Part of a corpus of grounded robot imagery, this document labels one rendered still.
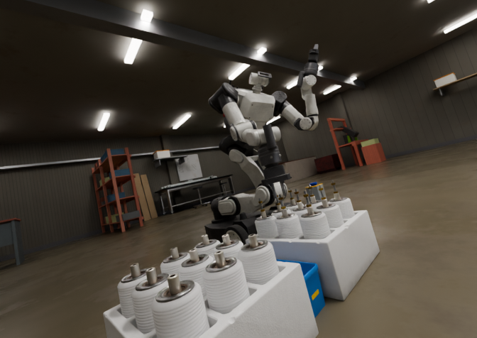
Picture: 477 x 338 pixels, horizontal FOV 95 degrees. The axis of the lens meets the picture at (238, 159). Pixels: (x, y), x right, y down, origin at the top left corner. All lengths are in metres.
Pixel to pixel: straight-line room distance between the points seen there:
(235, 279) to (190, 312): 0.11
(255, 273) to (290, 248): 0.29
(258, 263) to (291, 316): 0.14
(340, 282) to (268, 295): 0.33
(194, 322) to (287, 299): 0.24
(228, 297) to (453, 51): 9.70
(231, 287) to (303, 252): 0.38
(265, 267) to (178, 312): 0.24
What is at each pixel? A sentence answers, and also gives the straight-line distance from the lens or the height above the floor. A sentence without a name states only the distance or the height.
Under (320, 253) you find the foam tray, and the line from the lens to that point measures 0.82.
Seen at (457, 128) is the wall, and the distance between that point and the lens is 9.64.
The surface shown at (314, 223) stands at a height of 0.23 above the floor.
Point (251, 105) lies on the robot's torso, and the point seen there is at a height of 0.85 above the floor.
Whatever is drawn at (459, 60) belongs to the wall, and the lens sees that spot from 9.82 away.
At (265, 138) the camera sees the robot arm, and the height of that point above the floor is 0.58.
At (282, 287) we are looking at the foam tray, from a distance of 0.61.
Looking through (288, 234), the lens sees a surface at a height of 0.19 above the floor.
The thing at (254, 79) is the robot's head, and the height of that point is 1.00.
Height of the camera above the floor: 0.42
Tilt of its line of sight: 6 degrees up
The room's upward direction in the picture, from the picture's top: 14 degrees counter-clockwise
